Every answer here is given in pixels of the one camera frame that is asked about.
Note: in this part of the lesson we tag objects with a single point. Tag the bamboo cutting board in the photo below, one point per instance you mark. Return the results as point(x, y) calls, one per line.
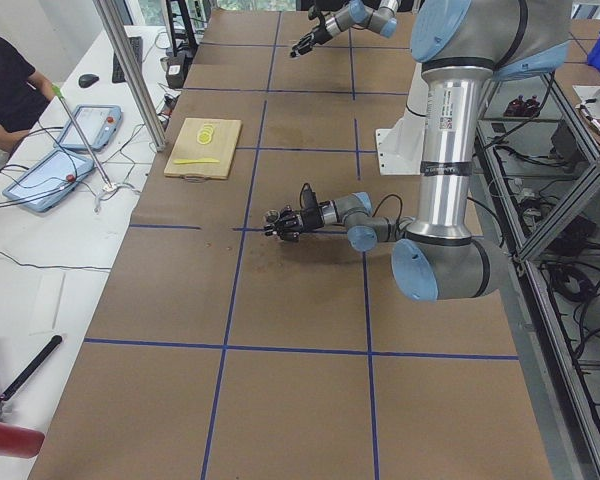
point(222, 147)

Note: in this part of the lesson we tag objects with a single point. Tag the aluminium frame post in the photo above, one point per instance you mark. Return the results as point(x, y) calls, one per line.
point(116, 33)

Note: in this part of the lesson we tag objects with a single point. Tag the yellow plastic knife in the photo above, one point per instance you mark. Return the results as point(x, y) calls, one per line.
point(202, 160)

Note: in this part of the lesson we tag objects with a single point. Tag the near teach pendant tablet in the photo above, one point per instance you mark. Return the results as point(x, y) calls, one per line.
point(49, 181)

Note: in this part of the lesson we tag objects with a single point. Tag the aluminium side rack frame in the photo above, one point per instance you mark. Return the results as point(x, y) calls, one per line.
point(538, 148)

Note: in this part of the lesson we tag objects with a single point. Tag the teach pendant tablet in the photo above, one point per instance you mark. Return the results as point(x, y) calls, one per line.
point(49, 181)
point(99, 124)

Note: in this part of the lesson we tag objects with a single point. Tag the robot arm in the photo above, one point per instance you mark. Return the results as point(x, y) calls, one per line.
point(460, 45)
point(380, 20)

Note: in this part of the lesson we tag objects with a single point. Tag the green handled reacher grabber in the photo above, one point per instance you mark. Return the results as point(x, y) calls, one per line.
point(109, 186)

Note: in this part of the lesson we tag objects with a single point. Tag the far teach pendant tablet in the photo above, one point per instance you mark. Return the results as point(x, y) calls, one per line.
point(99, 124)

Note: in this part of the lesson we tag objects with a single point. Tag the red cylinder bottle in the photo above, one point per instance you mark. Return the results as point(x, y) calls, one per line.
point(19, 442)

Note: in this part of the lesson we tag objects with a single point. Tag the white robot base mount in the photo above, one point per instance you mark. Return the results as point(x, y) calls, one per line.
point(423, 140)

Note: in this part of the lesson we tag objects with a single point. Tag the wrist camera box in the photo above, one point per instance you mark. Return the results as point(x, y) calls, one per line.
point(307, 197)

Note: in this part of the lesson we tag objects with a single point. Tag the black computer mouse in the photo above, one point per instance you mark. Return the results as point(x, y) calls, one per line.
point(87, 80)

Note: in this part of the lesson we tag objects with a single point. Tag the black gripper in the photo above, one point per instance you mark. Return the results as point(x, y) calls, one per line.
point(319, 35)
point(310, 217)

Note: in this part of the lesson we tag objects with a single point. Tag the person in black shirt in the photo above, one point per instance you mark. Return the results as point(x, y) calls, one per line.
point(25, 94)

